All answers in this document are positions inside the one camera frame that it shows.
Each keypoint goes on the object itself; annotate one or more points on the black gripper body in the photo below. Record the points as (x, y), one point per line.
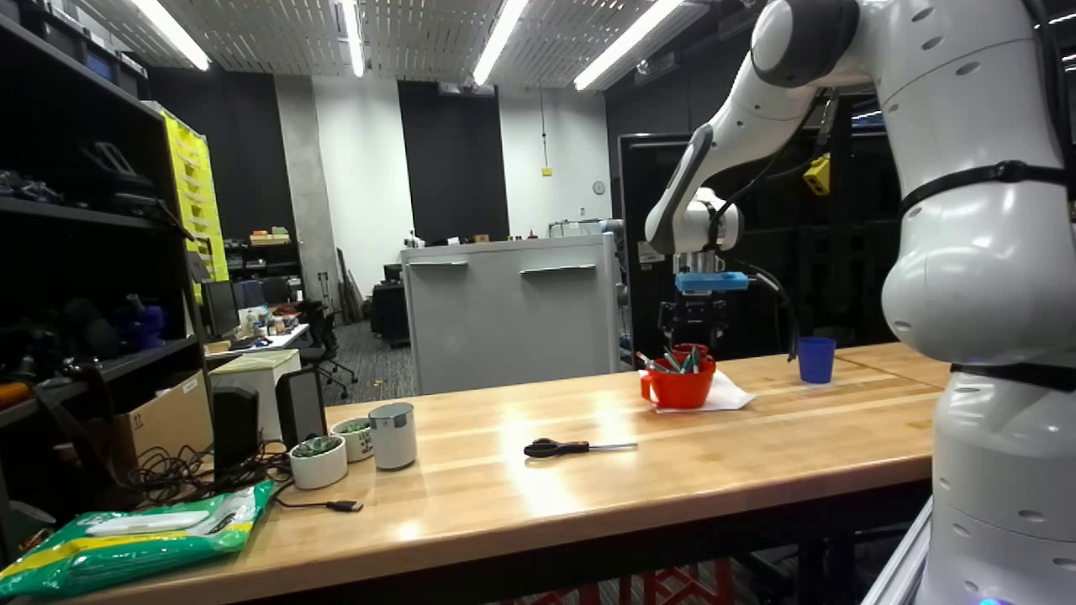
(700, 313)

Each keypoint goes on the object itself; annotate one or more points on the large orange plastic cup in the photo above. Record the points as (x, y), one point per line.
(677, 391)

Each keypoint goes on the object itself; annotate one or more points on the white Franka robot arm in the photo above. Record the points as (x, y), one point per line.
(986, 272)

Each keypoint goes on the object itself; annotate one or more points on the blue plastic cup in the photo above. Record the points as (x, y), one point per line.
(817, 360)

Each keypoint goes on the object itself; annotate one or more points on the white paper sheet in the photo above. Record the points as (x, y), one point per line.
(732, 391)

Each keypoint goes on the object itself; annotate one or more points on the black metal rack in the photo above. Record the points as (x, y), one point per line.
(841, 272)

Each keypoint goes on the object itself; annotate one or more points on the black marker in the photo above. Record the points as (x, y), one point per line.
(550, 450)

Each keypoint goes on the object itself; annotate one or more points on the light grey cabinet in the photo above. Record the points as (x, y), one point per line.
(507, 325)

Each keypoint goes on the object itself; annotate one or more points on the yellow hanging tag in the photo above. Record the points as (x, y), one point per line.
(817, 176)

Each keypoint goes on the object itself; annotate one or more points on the ceiling light strip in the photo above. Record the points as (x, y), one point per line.
(500, 39)
(169, 33)
(354, 35)
(625, 44)

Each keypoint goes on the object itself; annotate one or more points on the white mug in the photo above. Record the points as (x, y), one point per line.
(394, 437)

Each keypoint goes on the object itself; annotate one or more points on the white pot with plant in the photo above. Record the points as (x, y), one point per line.
(359, 441)
(318, 465)

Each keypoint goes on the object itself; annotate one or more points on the black office chair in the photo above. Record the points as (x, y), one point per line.
(319, 331)

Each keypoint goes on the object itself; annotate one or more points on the black desktop speaker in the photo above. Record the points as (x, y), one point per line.
(301, 404)
(236, 432)

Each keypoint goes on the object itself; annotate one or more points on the white side table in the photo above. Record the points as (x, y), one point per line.
(254, 376)

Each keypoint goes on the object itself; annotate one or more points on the yellow poster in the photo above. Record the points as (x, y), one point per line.
(196, 189)

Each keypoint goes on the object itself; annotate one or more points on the cardboard box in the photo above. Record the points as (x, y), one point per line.
(169, 421)

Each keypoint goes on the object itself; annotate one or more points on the green plastic package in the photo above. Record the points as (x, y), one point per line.
(122, 540)

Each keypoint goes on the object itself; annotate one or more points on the black shelf unit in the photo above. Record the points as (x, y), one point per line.
(68, 248)

